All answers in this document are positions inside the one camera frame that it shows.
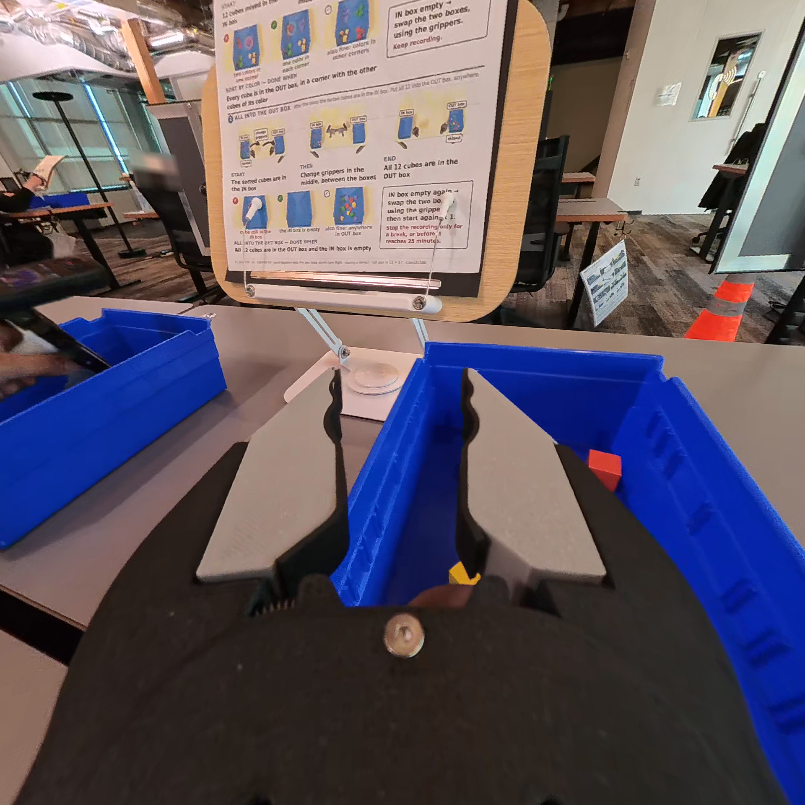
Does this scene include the orange traffic cone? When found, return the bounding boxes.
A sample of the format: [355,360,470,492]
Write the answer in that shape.
[683,273,756,342]

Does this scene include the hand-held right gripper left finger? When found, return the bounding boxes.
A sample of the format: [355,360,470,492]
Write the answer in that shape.
[195,371,351,586]

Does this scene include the grey partition panel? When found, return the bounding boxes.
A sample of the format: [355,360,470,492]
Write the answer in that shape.
[146,101,215,255]
[711,34,805,275]

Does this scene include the person's left hand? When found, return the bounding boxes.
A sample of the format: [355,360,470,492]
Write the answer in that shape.
[0,321,83,400]

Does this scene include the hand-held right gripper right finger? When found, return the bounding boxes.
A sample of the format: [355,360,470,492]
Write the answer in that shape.
[457,368,608,606]

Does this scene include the black floor lamp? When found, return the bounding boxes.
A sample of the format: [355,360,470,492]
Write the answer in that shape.
[31,90,147,260]

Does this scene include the wooden document stand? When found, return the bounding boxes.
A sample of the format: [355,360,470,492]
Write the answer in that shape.
[201,0,553,422]

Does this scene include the metal air duct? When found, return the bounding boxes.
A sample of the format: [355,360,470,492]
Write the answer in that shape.
[0,0,215,73]

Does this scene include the dark hanging coat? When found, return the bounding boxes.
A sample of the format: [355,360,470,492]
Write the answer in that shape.
[697,122,769,215]

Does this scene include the laminated picture sheet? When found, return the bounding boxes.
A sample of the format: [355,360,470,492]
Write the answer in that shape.
[579,239,630,328]

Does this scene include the blue plastic bin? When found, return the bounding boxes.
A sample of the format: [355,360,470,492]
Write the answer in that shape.
[330,341,805,805]
[0,308,228,551]

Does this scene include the wooden top desk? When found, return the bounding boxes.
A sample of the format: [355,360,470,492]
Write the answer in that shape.
[556,197,630,328]

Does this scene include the black office chair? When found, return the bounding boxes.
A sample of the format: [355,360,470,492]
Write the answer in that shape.
[509,134,571,295]
[129,164,222,303]

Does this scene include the white instruction sheet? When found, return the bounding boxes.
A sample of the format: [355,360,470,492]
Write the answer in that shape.
[214,0,509,274]

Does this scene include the red cube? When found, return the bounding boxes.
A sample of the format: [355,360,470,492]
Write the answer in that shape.
[588,449,623,493]

